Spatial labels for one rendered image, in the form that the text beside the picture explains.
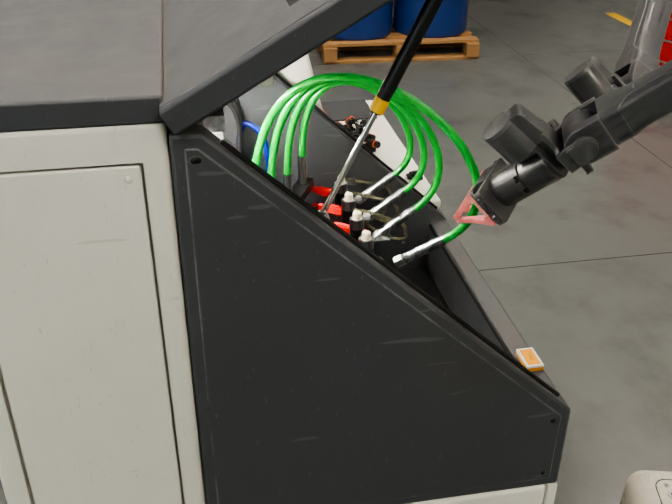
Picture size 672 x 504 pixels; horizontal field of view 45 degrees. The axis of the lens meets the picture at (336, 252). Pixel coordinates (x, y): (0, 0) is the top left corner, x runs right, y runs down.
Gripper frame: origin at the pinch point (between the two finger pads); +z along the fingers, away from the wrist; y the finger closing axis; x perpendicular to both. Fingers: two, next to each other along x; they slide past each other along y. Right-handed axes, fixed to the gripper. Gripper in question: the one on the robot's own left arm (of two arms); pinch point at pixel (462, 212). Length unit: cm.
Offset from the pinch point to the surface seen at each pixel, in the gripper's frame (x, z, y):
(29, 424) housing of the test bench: -25, 29, 61
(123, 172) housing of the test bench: -40, -3, 43
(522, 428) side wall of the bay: 29.4, 4.0, 19.6
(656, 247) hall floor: 131, 104, -206
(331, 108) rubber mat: -21, 78, -79
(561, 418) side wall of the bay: 32.9, 0.4, 15.3
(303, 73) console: -34, 29, -27
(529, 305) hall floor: 94, 120, -133
